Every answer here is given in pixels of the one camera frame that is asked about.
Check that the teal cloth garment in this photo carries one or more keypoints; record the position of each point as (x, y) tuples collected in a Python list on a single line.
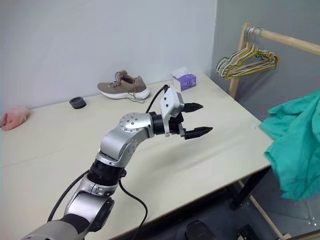
[(297, 140)]

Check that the black table leg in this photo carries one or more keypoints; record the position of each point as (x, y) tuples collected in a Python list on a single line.
[(250, 186)]

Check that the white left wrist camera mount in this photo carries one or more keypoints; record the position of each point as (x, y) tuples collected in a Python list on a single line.
[(171, 100)]

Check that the pink cloth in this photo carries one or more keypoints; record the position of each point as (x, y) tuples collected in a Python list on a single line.
[(15, 118)]

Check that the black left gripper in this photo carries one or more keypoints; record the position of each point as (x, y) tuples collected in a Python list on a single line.
[(176, 125)]

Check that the wooden clothes rack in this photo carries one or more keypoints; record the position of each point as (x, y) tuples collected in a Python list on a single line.
[(287, 40)]

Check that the hangers on wooden rack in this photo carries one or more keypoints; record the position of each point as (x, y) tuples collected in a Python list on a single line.
[(220, 65)]

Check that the purple tissue box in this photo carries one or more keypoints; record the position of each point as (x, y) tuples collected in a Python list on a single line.
[(187, 81)]

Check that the brown sneaker with white sole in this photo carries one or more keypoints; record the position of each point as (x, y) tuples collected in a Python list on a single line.
[(122, 87)]

